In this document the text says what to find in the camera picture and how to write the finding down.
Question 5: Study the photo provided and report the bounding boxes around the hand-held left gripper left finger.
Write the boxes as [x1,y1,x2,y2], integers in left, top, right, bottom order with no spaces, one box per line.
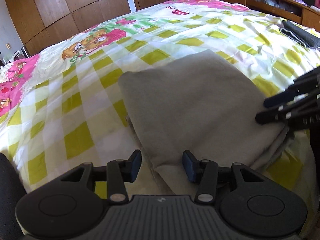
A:
[60,149,142,203]

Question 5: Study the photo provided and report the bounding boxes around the grey pants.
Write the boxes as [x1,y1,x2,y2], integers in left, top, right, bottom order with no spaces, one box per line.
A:
[117,49,296,195]

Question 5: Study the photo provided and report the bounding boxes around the white bag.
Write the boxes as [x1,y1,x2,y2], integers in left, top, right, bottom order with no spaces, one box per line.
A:
[7,50,25,64]

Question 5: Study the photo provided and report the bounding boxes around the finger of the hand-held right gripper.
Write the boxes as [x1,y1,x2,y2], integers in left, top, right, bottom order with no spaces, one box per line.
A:
[264,66,320,108]
[255,94,320,125]

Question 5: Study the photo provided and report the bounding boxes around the wooden wardrobe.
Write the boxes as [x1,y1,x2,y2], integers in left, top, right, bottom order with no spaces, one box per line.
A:
[3,0,133,55]

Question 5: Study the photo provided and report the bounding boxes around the printed checkered bedsheet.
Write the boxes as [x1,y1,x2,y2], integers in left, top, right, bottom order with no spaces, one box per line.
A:
[0,0,320,199]

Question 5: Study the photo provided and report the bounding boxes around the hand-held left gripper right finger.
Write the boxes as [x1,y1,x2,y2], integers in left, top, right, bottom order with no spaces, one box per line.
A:
[182,150,266,204]

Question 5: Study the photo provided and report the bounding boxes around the dark grey folded cloth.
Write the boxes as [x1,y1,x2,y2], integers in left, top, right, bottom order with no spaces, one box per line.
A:
[281,19,320,49]

